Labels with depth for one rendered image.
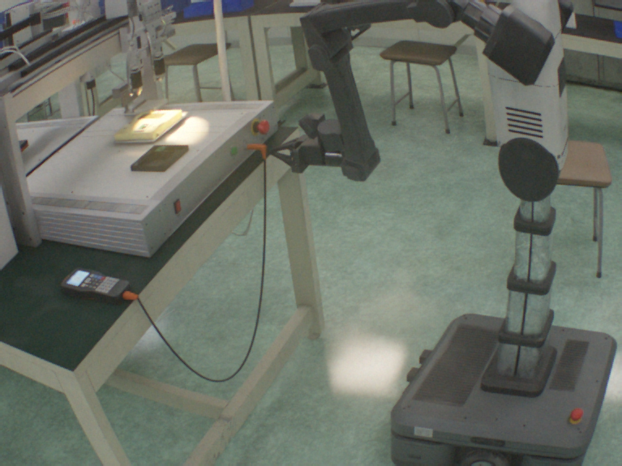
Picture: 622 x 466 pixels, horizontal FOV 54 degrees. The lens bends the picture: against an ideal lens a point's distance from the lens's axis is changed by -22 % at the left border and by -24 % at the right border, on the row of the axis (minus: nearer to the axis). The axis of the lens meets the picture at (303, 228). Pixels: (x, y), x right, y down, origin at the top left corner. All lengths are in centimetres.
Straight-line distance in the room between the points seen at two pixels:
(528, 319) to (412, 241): 141
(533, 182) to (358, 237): 172
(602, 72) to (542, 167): 376
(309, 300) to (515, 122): 126
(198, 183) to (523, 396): 103
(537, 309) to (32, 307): 124
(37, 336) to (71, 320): 11
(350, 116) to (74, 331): 80
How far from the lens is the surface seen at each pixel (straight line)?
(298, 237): 242
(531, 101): 148
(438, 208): 335
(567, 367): 202
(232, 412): 215
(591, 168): 270
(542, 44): 126
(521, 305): 179
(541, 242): 169
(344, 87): 167
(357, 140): 177
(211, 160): 193
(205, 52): 465
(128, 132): 215
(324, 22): 155
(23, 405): 266
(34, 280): 181
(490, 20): 129
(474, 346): 211
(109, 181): 193
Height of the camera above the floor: 158
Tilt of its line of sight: 29 degrees down
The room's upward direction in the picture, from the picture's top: 8 degrees counter-clockwise
